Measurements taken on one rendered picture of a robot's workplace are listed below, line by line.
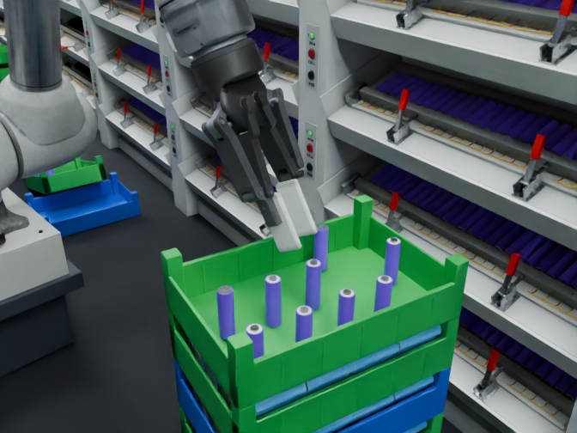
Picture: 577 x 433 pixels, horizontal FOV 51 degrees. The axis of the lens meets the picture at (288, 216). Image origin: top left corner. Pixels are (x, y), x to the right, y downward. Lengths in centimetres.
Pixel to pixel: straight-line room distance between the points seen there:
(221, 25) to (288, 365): 35
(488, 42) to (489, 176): 20
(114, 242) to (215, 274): 114
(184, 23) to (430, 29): 48
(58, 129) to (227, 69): 77
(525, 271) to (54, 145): 96
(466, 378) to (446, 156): 41
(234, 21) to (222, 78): 6
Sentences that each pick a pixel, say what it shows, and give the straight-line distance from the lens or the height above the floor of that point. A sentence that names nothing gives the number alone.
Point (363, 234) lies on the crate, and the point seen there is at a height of 51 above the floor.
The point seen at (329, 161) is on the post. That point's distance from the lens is 126.
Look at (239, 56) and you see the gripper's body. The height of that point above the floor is 78.
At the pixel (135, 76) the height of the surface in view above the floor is 36.
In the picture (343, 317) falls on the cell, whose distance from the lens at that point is 68.
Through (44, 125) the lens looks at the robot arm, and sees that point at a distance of 136.
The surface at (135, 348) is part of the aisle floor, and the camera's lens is 148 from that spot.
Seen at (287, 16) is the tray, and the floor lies 70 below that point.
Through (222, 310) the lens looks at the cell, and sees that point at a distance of 68.
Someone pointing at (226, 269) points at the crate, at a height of 51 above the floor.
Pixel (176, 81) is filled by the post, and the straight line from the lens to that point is 183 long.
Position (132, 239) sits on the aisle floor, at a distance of 190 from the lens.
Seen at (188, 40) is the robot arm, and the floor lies 80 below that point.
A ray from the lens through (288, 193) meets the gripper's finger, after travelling 71.
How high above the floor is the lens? 94
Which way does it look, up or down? 28 degrees down
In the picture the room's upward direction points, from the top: straight up
